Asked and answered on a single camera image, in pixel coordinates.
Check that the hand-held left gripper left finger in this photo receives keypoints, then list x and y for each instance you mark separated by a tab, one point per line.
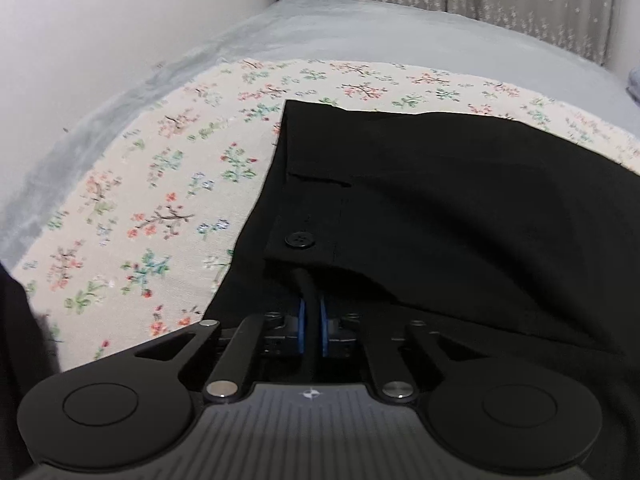
301	327

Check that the person's dark clothing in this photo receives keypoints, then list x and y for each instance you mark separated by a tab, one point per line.
20	360

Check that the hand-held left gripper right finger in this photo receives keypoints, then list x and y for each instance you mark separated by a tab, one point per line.
323	327

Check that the pale grey-blue bed sheet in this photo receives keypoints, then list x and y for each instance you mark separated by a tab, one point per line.
350	30

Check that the blue-grey cloth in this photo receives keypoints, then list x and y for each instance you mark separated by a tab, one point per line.
634	80

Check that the floral printed sheet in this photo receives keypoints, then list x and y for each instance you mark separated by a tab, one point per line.
165	185

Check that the black pants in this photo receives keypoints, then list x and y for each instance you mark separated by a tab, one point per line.
425	200

